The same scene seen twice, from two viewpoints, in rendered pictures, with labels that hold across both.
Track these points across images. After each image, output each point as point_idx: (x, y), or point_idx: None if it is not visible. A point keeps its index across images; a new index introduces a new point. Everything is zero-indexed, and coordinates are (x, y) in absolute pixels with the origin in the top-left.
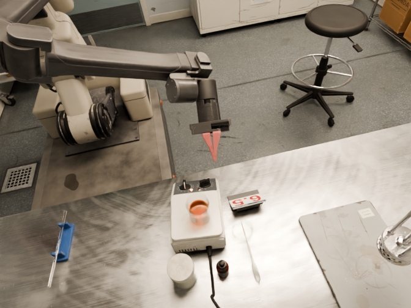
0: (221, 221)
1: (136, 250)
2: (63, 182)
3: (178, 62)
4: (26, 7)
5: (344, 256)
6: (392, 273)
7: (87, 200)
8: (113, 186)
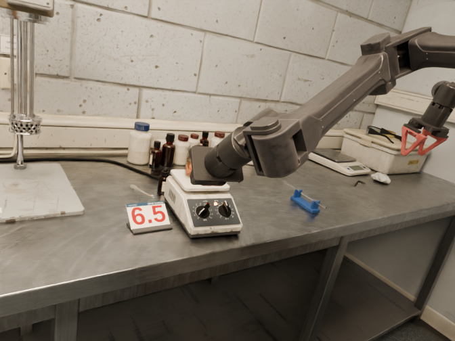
0: (173, 174)
1: (242, 201)
2: None
3: (290, 113)
4: (445, 47)
5: (46, 189)
6: (3, 182)
7: (323, 226)
8: None
